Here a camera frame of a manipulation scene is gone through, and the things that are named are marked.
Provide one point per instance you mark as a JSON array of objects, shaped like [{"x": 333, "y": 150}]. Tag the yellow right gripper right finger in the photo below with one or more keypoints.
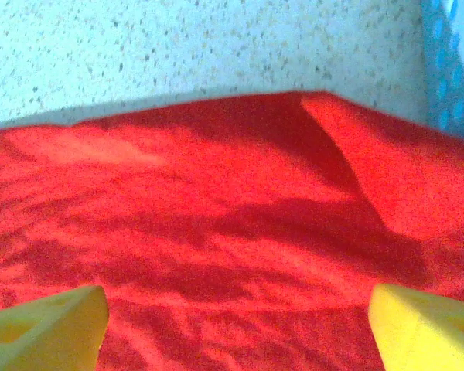
[{"x": 429, "y": 332}]

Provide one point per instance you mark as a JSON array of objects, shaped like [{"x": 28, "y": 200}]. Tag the white perforated plastic basket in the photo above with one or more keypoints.
[{"x": 456, "y": 58}]

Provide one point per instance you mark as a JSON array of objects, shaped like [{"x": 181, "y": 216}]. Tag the red t-shirt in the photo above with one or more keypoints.
[{"x": 216, "y": 193}]

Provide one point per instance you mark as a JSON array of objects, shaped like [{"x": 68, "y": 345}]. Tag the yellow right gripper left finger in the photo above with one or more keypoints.
[{"x": 42, "y": 332}]

